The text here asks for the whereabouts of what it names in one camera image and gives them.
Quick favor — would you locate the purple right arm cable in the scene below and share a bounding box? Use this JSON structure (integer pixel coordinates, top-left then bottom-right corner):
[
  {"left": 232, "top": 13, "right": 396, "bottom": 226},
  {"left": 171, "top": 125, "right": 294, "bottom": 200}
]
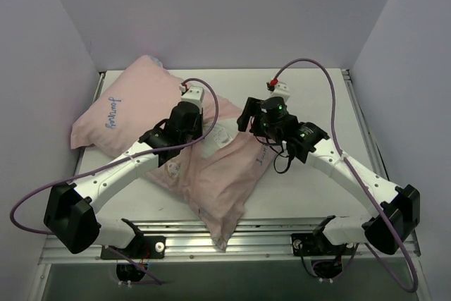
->
[{"left": 273, "top": 57, "right": 420, "bottom": 293}]

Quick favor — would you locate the aluminium right side rail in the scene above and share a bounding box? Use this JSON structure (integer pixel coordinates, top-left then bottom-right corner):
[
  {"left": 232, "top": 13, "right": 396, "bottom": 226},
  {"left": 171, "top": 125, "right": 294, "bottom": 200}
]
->
[{"left": 341, "top": 69, "right": 390, "bottom": 180}]

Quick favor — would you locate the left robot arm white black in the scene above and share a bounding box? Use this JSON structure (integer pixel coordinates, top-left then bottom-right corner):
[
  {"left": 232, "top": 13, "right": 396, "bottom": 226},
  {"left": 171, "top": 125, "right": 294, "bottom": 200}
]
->
[{"left": 44, "top": 101, "right": 203, "bottom": 258}]

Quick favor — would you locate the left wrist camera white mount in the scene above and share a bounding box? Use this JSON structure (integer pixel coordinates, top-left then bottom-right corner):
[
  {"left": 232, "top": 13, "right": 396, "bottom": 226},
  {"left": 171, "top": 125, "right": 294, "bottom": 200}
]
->
[{"left": 179, "top": 83, "right": 204, "bottom": 110}]

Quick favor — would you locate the aluminium left side rail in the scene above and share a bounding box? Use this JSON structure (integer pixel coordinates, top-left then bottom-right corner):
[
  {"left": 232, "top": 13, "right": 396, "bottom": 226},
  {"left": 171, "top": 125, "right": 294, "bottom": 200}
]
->
[{"left": 75, "top": 71, "right": 106, "bottom": 161}]

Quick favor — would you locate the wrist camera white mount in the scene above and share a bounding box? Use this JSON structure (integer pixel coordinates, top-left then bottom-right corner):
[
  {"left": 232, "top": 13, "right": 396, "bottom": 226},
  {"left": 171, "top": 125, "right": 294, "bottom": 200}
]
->
[
  {"left": 179, "top": 83, "right": 204, "bottom": 110},
  {"left": 266, "top": 79, "right": 290, "bottom": 103}
]

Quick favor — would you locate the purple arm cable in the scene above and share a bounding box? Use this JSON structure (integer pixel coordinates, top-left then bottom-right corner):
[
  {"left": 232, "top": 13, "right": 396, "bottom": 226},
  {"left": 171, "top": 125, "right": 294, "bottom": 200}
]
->
[
  {"left": 273, "top": 57, "right": 420, "bottom": 293},
  {"left": 9, "top": 78, "right": 220, "bottom": 286}
]

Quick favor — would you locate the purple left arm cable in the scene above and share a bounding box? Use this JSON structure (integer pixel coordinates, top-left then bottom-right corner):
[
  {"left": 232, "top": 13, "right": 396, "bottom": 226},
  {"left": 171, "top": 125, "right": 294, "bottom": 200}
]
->
[{"left": 9, "top": 78, "right": 220, "bottom": 286}]

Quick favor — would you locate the aluminium front mounting rail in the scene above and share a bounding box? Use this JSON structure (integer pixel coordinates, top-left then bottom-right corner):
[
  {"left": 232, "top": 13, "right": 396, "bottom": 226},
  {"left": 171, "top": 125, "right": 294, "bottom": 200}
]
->
[{"left": 40, "top": 216, "right": 422, "bottom": 265}]

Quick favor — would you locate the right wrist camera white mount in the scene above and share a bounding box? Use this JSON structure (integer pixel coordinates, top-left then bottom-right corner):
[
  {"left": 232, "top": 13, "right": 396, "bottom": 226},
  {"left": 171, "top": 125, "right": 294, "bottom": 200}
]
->
[{"left": 266, "top": 79, "right": 290, "bottom": 103}]

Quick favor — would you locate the purple Elsa print pillowcase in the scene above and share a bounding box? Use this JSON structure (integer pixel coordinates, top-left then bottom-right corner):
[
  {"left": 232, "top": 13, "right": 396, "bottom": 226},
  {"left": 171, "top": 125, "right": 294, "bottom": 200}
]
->
[{"left": 70, "top": 55, "right": 274, "bottom": 250}]

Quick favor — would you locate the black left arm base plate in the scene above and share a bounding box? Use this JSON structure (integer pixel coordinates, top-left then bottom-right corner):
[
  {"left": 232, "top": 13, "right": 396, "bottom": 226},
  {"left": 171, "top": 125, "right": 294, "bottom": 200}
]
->
[{"left": 100, "top": 235, "right": 166, "bottom": 259}]

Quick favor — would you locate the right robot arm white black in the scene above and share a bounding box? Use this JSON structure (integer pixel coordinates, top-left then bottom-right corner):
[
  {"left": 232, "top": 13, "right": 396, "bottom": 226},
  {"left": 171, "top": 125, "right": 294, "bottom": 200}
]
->
[{"left": 238, "top": 97, "right": 420, "bottom": 255}]

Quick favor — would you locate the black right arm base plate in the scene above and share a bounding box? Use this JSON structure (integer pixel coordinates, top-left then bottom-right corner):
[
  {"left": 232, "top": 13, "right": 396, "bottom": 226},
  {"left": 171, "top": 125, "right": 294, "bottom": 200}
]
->
[{"left": 290, "top": 233, "right": 354, "bottom": 257}]

